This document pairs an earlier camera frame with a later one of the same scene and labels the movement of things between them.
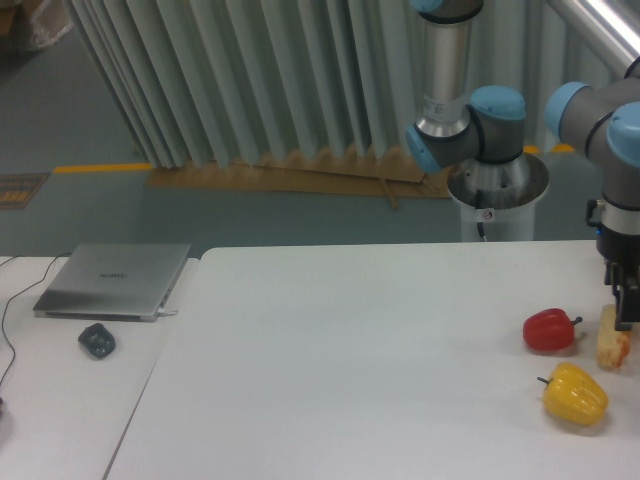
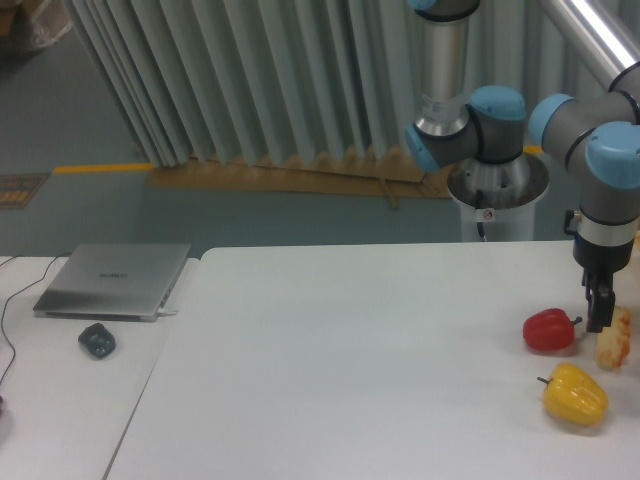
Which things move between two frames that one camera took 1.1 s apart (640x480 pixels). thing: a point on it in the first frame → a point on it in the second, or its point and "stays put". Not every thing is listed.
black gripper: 621,255 → 600,262
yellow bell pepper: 573,395 stays put
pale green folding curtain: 205,80 stays put
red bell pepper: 549,329 stays put
